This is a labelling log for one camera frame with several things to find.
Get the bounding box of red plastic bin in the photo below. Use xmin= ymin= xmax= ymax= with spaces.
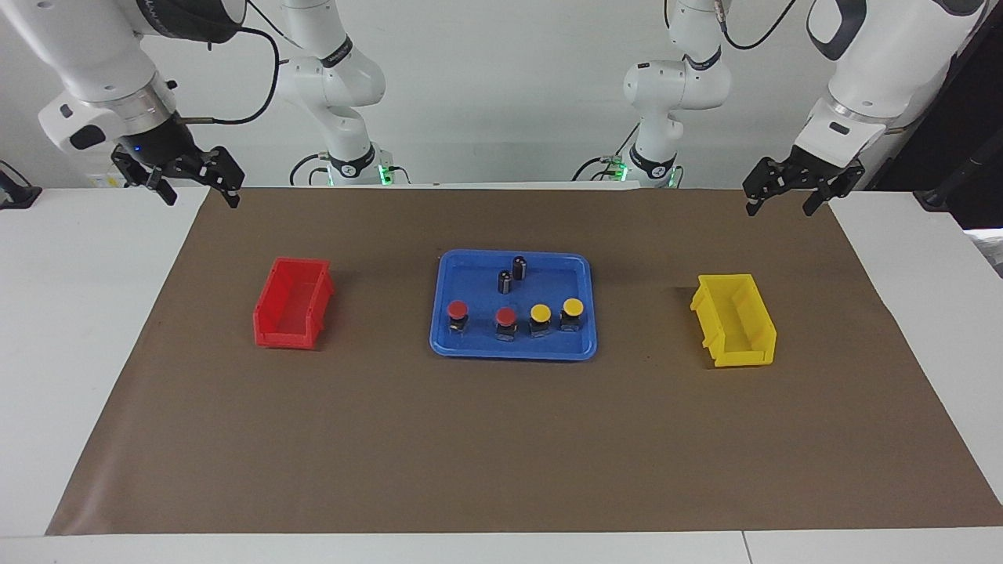
xmin=252 ymin=257 xmax=335 ymax=350

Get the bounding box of black table clamp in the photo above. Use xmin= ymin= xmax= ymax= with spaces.
xmin=0 ymin=161 xmax=42 ymax=210

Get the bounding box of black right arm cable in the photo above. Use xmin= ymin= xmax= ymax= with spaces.
xmin=179 ymin=23 xmax=281 ymax=126

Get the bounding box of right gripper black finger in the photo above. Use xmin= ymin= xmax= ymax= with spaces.
xmin=111 ymin=144 xmax=178 ymax=207
xmin=191 ymin=146 xmax=245 ymax=209

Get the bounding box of black camera stand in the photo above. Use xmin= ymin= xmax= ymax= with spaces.
xmin=923 ymin=133 xmax=1003 ymax=211

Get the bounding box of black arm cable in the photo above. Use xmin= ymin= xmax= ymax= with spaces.
xmin=179 ymin=23 xmax=281 ymax=126
xmin=666 ymin=0 xmax=798 ymax=51

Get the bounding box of black base cable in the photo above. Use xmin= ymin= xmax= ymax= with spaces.
xmin=288 ymin=153 xmax=330 ymax=187
xmin=572 ymin=124 xmax=639 ymax=183

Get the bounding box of brown table mat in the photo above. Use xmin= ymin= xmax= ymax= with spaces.
xmin=45 ymin=186 xmax=1003 ymax=537

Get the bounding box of black background panel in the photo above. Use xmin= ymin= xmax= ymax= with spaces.
xmin=866 ymin=0 xmax=1003 ymax=230

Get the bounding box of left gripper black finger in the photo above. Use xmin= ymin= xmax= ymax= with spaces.
xmin=802 ymin=161 xmax=866 ymax=217
xmin=743 ymin=158 xmax=793 ymax=215

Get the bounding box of yellow plastic bin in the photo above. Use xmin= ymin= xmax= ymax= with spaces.
xmin=690 ymin=273 xmax=778 ymax=369

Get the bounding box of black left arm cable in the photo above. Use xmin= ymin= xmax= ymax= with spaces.
xmin=666 ymin=0 xmax=798 ymax=51

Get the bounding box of blue plastic tray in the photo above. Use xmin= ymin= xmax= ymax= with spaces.
xmin=429 ymin=249 xmax=598 ymax=362

